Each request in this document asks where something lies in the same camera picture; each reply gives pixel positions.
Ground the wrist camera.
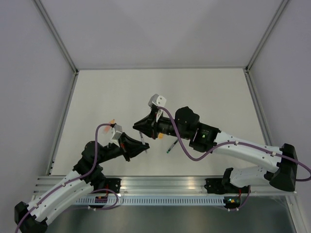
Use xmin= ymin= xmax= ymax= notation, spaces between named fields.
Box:
xmin=148 ymin=94 xmax=167 ymax=108
xmin=110 ymin=124 xmax=123 ymax=147

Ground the aluminium frame post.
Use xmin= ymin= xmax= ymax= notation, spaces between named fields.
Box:
xmin=32 ymin=0 xmax=79 ymax=176
xmin=243 ymin=0 xmax=291 ymax=146

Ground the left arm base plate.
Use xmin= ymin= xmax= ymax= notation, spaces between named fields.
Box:
xmin=104 ymin=178 xmax=121 ymax=194

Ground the left aluminium frame post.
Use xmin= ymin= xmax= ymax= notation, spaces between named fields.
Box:
xmin=32 ymin=0 xmax=79 ymax=176

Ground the green pen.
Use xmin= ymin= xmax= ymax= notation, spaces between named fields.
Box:
xmin=166 ymin=140 xmax=179 ymax=153

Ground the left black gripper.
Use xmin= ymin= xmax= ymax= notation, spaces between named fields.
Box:
xmin=96 ymin=132 xmax=150 ymax=164

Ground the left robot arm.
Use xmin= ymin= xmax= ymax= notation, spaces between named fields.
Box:
xmin=14 ymin=133 xmax=150 ymax=233

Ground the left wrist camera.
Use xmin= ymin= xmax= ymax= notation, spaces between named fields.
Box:
xmin=110 ymin=124 xmax=123 ymax=147

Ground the white slotted cable duct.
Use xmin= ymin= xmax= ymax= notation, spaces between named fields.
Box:
xmin=74 ymin=195 xmax=225 ymax=206

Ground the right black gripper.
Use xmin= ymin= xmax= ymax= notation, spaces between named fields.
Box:
xmin=133 ymin=110 xmax=190 ymax=140

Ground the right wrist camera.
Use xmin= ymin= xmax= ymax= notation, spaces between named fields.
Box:
xmin=148 ymin=94 xmax=167 ymax=108

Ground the aluminium mounting rail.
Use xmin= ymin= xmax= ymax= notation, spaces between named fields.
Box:
xmin=33 ymin=176 xmax=297 ymax=196

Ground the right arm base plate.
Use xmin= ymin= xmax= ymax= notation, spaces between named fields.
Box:
xmin=204 ymin=178 xmax=249 ymax=195

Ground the right aluminium frame post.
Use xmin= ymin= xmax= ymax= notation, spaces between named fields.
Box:
xmin=243 ymin=0 xmax=291 ymax=146

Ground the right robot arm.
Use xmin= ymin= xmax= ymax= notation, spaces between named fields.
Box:
xmin=133 ymin=107 xmax=297 ymax=193

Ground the grey purple pen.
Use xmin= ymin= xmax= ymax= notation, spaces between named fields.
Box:
xmin=139 ymin=132 xmax=147 ymax=154

